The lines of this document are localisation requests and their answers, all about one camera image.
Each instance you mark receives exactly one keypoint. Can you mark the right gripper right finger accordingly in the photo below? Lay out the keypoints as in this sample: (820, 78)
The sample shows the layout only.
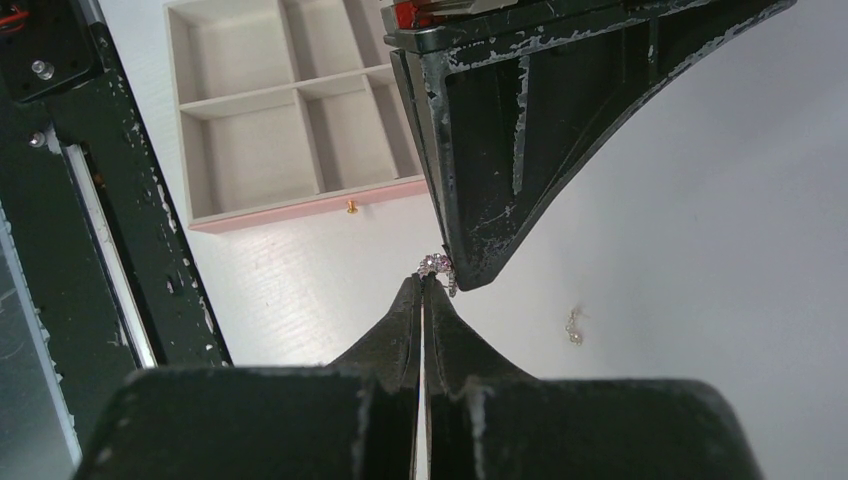
(454, 353)

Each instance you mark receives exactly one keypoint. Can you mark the black mounting base plate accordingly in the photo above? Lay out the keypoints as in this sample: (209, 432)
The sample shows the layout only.
(109, 272)

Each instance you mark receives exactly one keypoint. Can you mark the small silver earring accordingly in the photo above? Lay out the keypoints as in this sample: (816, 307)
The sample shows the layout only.
(572, 328)

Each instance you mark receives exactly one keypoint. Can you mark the beige six-compartment tray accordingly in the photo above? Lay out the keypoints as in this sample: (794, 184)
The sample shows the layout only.
(286, 109)

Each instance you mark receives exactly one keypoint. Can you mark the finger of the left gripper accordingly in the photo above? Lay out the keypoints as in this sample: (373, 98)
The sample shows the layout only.
(508, 100)

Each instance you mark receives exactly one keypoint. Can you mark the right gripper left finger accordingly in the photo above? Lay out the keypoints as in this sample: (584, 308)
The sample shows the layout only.
(391, 349)

